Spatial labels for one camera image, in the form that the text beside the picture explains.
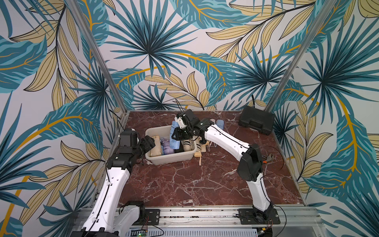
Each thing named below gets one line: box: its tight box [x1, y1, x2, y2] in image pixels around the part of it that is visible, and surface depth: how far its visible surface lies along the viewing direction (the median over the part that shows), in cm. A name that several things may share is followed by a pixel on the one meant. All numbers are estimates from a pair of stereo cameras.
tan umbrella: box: [150, 135, 162, 157], surface depth 90 cm
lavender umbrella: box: [159, 138, 176, 155], surface depth 96 cm
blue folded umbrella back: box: [215, 119, 225, 130], surface depth 110 cm
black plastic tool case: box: [238, 105, 275, 136], surface depth 109 cm
